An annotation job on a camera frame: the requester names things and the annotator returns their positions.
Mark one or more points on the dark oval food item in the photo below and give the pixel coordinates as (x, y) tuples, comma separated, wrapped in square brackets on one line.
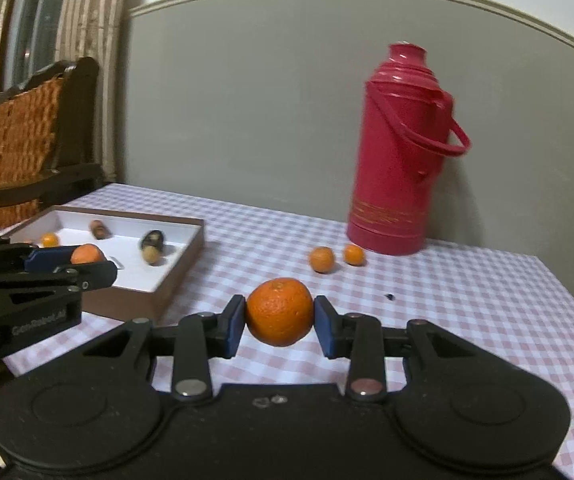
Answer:
[(153, 238)]

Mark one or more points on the small tan nut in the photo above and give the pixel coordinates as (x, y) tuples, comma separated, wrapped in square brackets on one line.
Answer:
[(151, 256)]

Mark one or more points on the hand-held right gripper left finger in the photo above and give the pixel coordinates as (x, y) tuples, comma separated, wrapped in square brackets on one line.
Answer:
[(237, 325)]

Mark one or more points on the large orange mandarin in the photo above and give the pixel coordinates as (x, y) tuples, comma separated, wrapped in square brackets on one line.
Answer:
[(279, 312)]

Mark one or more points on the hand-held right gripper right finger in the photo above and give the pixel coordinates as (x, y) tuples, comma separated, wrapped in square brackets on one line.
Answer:
[(323, 325)]

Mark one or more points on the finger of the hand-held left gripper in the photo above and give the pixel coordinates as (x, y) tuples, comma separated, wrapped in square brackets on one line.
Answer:
[(97, 275), (47, 258)]

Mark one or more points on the red thermos flask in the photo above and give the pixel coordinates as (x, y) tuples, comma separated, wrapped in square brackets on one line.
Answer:
[(392, 160)]

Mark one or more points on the orange woven chair cushion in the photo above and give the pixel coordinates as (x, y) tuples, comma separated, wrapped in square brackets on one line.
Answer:
[(12, 140)]

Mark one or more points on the small orange mandarin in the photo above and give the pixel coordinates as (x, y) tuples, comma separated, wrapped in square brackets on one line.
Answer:
[(354, 254), (87, 254), (322, 259), (49, 239)]

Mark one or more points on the dark framed window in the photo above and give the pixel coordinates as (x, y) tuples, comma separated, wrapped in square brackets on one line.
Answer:
[(37, 20)]

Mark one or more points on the dark wooden chair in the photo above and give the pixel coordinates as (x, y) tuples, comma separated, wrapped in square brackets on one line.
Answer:
[(84, 110)]

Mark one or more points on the brown cardboard box white inside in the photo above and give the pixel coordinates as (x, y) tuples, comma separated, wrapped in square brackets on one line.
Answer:
[(132, 275)]

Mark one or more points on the orange brown food chunk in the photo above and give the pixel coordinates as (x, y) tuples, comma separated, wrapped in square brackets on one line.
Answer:
[(99, 230)]

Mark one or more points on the pink white checkered tablecloth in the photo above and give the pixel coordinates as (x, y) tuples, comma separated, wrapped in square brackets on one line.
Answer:
[(467, 300)]

